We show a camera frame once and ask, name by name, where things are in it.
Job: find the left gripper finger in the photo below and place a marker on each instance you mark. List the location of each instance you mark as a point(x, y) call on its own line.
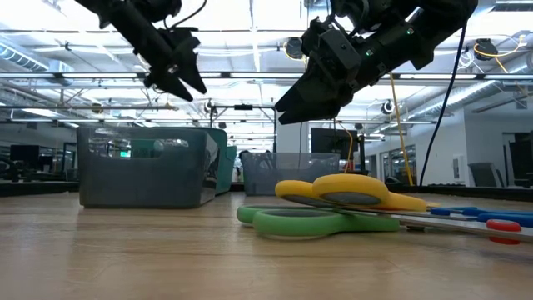
point(166, 81)
point(192, 66)

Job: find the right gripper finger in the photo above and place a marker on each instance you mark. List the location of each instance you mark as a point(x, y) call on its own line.
point(308, 100)
point(316, 114)

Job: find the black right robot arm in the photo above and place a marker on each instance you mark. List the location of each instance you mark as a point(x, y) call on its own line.
point(437, 25)

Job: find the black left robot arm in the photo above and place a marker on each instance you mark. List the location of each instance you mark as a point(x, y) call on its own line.
point(125, 21)

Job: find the black background monitor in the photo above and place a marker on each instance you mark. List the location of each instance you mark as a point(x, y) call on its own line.
point(333, 143)

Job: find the wide grey translucent bin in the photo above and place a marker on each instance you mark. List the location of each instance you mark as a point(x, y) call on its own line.
point(291, 179)

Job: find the tall grey translucent bin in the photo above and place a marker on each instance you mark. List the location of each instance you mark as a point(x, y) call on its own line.
point(145, 183)

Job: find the teal plastic bin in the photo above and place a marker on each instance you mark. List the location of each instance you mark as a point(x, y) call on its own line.
point(227, 175)

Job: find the small dark background monitor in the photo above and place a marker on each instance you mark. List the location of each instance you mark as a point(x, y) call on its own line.
point(25, 156)

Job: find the dark background cabinet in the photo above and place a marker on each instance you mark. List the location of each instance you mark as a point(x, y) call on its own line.
point(522, 162)

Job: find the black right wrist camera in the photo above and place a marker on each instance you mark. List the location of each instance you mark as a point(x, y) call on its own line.
point(339, 50)

